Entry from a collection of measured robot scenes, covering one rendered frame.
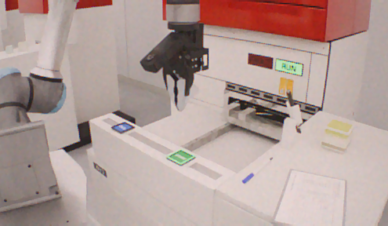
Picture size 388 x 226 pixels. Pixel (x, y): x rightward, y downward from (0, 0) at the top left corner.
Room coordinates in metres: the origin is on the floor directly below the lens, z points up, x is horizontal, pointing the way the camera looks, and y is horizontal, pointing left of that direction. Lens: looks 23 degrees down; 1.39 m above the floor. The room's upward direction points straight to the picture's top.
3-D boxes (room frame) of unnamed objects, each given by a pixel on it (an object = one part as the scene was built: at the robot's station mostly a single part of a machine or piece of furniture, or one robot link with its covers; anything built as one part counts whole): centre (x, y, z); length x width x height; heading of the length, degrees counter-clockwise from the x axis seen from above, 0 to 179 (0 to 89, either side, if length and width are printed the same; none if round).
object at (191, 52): (0.72, 0.02, 1.25); 0.09 x 0.08 x 0.12; 137
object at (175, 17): (0.72, 0.02, 1.33); 0.08 x 0.08 x 0.05
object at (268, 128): (1.10, -0.28, 0.87); 0.36 x 0.08 x 0.03; 47
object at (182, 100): (0.71, 0.01, 1.14); 0.06 x 0.03 x 0.09; 137
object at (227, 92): (1.18, -0.31, 0.89); 0.44 x 0.02 x 0.10; 47
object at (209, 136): (1.05, -0.04, 0.84); 0.50 x 0.02 x 0.03; 137
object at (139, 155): (0.79, 0.12, 0.89); 0.55 x 0.09 x 0.14; 47
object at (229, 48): (1.31, -0.19, 1.02); 0.82 x 0.03 x 0.40; 47
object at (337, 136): (0.75, -0.42, 1.00); 0.07 x 0.07 x 0.07; 49
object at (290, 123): (0.77, -0.28, 1.03); 0.06 x 0.04 x 0.13; 137
